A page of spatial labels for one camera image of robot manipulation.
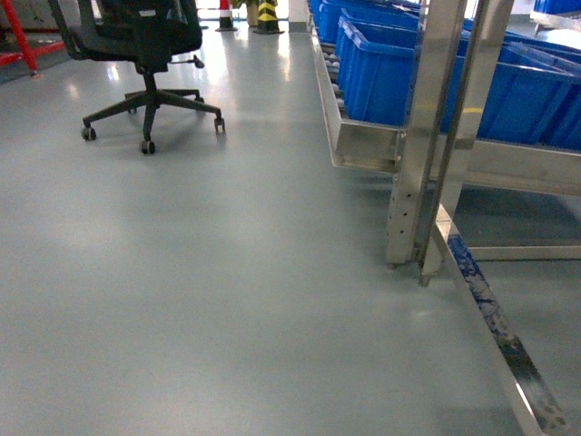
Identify large blue plastic bin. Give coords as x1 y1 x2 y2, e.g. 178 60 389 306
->
338 19 418 126

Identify far red white cone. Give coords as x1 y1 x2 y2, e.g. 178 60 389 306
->
216 0 237 32

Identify black office chair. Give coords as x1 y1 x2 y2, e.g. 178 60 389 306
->
49 1 225 155

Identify yellow black traffic cone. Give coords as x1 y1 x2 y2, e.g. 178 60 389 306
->
253 0 284 35

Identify stainless steel roller rack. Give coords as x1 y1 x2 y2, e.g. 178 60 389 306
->
311 1 580 435

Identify blue bin right side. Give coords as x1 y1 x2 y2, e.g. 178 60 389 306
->
477 42 580 151

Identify red metal table frame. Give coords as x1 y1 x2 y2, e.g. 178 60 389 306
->
1 0 64 78

